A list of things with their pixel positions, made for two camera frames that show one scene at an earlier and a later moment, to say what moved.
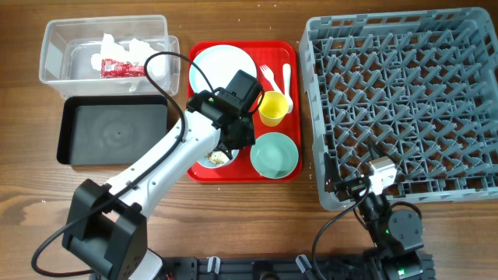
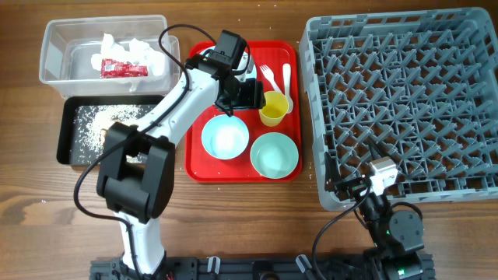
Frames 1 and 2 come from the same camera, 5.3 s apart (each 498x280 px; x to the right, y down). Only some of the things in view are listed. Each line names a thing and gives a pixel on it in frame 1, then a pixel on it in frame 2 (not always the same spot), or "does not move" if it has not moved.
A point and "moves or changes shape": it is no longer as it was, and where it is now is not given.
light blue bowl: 205,162 moves or changes shape
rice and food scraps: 217,157 -> 90,125
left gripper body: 245,135 -> 243,95
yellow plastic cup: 273,107 does not move
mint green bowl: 274,155 does not move
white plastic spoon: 286,69 does not move
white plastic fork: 269,75 does not move
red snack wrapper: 111,68 does not move
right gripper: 334,180 does not move
